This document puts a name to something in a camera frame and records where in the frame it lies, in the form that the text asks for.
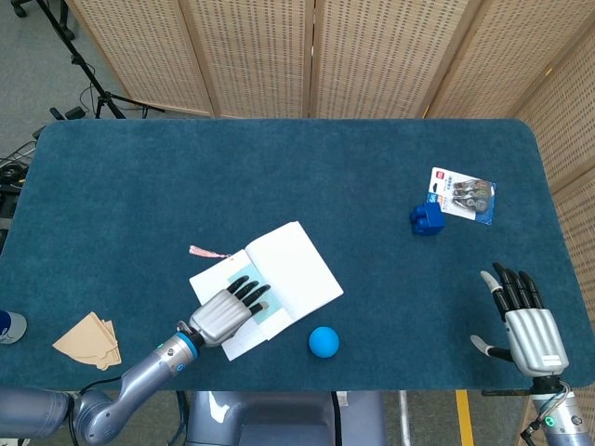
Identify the teal cream bookmark with tassel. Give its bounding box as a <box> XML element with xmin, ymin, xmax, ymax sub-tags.
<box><xmin>188</xmin><ymin>244</ymin><xmax>295</xmax><ymax>341</ymax></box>

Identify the black tripod stand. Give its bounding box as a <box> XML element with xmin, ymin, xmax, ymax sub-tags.
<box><xmin>36</xmin><ymin>0</ymin><xmax>165</xmax><ymax>121</ymax></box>

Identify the teal table cloth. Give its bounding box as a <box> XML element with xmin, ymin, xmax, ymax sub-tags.
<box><xmin>0</xmin><ymin>118</ymin><xmax>595</xmax><ymax>392</ymax></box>

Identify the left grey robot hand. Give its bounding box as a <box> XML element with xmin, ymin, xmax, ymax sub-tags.
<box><xmin>188</xmin><ymin>273</ymin><xmax>272</xmax><ymax>348</ymax></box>

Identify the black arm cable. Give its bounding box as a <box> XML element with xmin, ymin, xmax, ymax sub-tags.
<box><xmin>69</xmin><ymin>376</ymin><xmax>126</xmax><ymax>446</ymax></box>

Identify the blister pack card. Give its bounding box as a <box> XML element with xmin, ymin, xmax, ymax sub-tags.
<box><xmin>426</xmin><ymin>166</ymin><xmax>497</xmax><ymax>227</ymax></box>

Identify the blue rubber ball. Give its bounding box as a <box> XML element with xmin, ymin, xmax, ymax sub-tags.
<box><xmin>308</xmin><ymin>325</ymin><xmax>340</xmax><ymax>359</ymax></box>

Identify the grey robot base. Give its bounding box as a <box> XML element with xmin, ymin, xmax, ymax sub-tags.
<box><xmin>185</xmin><ymin>389</ymin><xmax>387</xmax><ymax>446</ymax></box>

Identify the white blue cup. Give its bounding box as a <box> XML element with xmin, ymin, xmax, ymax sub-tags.
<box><xmin>0</xmin><ymin>309</ymin><xmax>28</xmax><ymax>346</ymax></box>

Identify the open lined white notebook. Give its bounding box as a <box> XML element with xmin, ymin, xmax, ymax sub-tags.
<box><xmin>189</xmin><ymin>220</ymin><xmax>345</xmax><ymax>362</ymax></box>

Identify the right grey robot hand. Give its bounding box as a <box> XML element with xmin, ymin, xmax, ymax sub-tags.
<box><xmin>469</xmin><ymin>262</ymin><xmax>570</xmax><ymax>378</ymax></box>

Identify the dark blue building block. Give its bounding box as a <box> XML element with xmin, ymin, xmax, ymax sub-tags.
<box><xmin>409</xmin><ymin>201</ymin><xmax>447</xmax><ymax>239</ymax></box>

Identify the tan paper sheets stack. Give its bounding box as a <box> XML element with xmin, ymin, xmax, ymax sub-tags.
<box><xmin>52</xmin><ymin>311</ymin><xmax>123</xmax><ymax>372</ymax></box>

